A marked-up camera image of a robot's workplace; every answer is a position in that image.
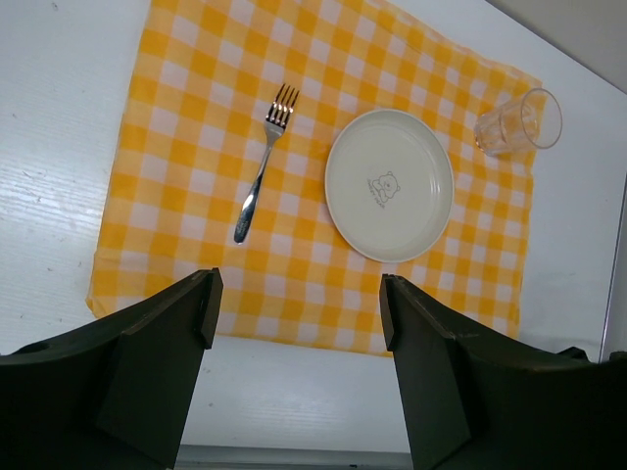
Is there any silver fork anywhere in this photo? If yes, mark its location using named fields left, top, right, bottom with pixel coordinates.
left=233, top=83, right=300, bottom=245

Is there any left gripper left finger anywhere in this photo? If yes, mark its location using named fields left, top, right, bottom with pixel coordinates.
left=1, top=269, right=222, bottom=469

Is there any cream round plate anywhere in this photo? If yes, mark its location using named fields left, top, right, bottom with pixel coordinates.
left=324, top=109, right=455, bottom=263

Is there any yellow white checkered cloth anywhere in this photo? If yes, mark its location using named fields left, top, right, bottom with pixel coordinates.
left=87, top=1, right=539, bottom=354

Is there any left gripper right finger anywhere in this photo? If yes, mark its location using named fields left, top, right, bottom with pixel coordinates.
left=379, top=274, right=626, bottom=469

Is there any clear plastic cup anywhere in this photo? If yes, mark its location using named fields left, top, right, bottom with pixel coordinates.
left=474, top=87, right=563, bottom=156

